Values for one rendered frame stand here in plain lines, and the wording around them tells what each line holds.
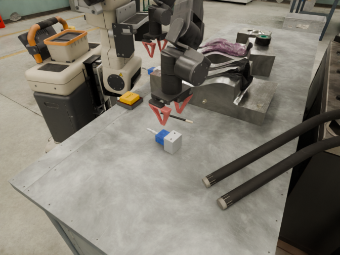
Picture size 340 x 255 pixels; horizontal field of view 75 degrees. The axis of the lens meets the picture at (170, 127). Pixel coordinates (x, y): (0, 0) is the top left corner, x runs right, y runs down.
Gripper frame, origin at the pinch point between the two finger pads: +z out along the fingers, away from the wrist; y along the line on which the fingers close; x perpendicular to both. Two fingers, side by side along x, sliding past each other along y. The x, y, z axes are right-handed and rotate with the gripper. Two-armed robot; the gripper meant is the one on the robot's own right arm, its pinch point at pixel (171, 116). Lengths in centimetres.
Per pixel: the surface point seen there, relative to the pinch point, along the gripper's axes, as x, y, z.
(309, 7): 88, 693, 76
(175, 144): -2.7, -1.1, 9.0
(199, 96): 5.9, 26.0, 7.2
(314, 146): -37.0, 19.2, 4.0
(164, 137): 0.6, -2.4, 7.3
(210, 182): -18.6, -6.0, 10.2
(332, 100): -37, 70, 13
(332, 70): -31, 105, 13
